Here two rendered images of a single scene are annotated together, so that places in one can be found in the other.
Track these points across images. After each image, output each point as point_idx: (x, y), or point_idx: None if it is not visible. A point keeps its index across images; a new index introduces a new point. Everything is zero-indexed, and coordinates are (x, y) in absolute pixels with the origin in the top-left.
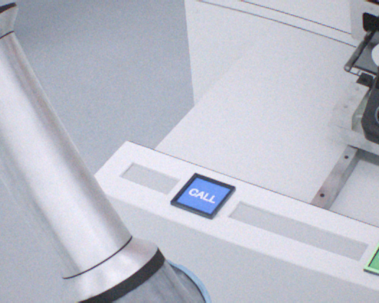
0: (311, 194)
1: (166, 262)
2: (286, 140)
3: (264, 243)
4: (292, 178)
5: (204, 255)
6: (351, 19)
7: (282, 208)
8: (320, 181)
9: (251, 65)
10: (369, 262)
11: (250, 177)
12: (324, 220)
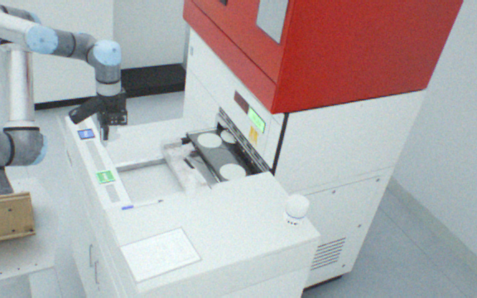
0: None
1: (34, 131)
2: (152, 146)
3: (84, 151)
4: (140, 155)
5: (75, 150)
6: (214, 122)
7: (99, 147)
8: None
9: (173, 122)
10: (98, 172)
11: (130, 148)
12: (104, 156)
